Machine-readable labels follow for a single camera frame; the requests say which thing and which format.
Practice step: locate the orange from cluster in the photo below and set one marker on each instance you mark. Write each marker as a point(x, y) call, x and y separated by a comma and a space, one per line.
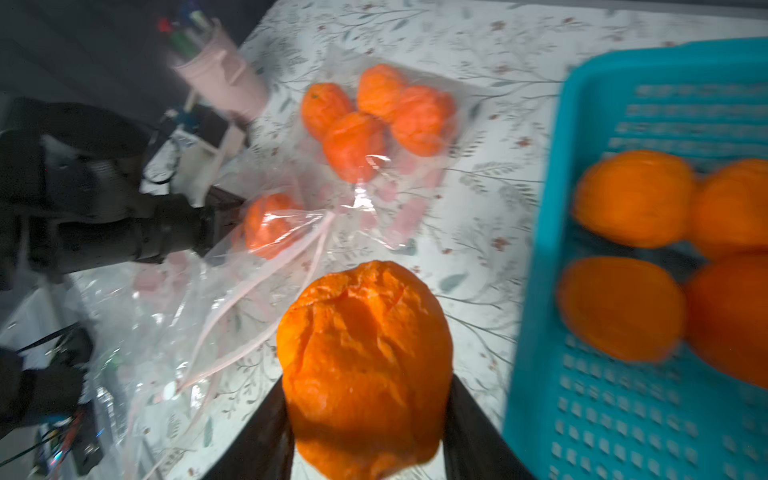
point(367, 360)

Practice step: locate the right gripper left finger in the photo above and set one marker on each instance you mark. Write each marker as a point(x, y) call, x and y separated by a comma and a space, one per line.
point(265, 446)

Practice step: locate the clear pink-dotted zip-top bag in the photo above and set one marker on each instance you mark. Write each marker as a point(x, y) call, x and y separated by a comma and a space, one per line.
point(164, 334)

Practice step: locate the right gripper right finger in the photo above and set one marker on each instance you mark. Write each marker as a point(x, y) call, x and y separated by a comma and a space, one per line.
point(473, 449)

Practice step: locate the pink pen cup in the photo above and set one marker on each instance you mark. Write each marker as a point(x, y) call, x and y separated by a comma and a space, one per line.
point(204, 56)

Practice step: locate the extra orange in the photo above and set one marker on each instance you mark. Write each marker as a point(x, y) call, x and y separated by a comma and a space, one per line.
point(727, 316)

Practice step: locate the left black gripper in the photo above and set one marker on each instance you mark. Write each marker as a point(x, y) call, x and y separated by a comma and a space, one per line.
point(71, 198)

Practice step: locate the teal plastic basket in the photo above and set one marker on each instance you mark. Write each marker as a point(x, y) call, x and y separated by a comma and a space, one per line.
point(605, 385)

